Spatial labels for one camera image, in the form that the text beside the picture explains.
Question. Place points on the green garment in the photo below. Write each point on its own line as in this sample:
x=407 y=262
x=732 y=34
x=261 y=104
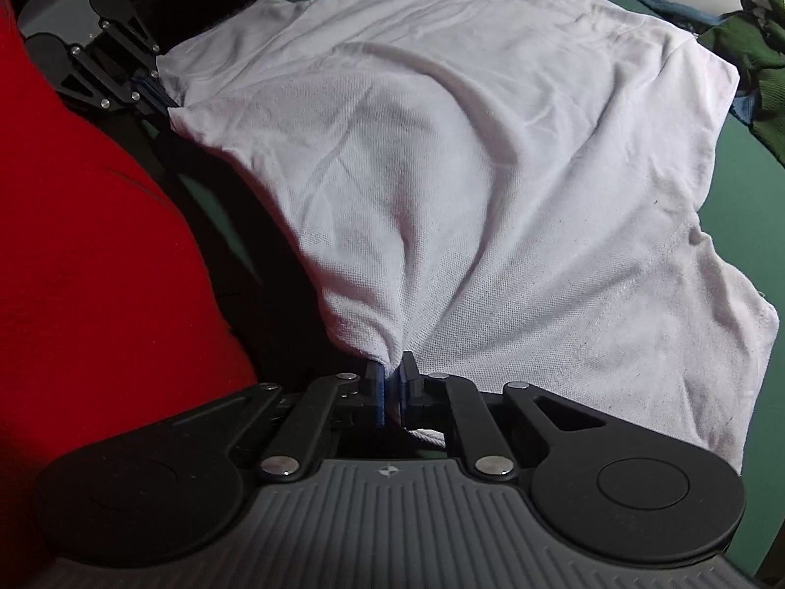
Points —
x=757 y=55

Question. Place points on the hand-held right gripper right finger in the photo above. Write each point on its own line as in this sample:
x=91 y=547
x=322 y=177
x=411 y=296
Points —
x=403 y=396

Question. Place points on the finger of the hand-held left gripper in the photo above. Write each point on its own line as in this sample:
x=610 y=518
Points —
x=144 y=98
x=138 y=37

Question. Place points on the light blue cloth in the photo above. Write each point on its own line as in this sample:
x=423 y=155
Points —
x=662 y=6

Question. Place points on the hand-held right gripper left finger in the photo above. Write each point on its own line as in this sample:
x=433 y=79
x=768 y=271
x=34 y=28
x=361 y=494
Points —
x=379 y=396

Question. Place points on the person's red top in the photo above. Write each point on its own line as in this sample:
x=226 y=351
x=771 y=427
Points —
x=92 y=288

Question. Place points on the white t-shirt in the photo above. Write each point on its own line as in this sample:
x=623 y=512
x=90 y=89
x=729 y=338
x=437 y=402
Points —
x=478 y=196

